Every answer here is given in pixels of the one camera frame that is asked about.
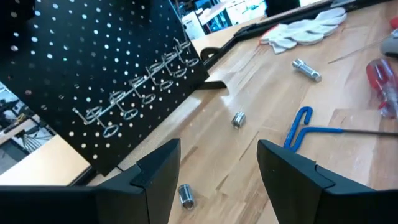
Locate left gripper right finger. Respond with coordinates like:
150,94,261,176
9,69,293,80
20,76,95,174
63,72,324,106
257,140,374,224

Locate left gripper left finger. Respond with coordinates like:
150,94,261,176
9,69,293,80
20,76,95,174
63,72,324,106
93,139,181,224

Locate small silver socket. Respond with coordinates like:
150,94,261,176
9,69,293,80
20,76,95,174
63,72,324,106
177,183,196,211
231,111,247,130

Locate blue T-handle hex key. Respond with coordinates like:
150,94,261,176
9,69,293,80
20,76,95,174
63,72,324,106
282,105,398,153

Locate long silver socket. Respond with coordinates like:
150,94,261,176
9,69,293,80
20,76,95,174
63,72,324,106
291,58,323,83

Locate small red-handled screwdriver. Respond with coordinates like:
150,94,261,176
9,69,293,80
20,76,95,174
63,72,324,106
365,58,398,121

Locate grey black handled screwdriver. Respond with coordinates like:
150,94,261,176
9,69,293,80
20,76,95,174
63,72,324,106
379,29,398,58

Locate light brown desk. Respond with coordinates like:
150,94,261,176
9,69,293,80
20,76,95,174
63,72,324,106
0,14,270,187

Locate black metal pegboard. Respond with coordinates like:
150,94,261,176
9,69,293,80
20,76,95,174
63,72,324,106
0,0,228,177

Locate white work glove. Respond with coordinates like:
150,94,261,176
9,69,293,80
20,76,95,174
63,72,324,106
259,6,348,55

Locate silver wire hook rack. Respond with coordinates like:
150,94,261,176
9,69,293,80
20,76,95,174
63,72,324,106
72,39,200,139

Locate black frame clamp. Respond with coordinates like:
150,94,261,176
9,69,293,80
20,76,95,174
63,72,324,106
200,45,225,65

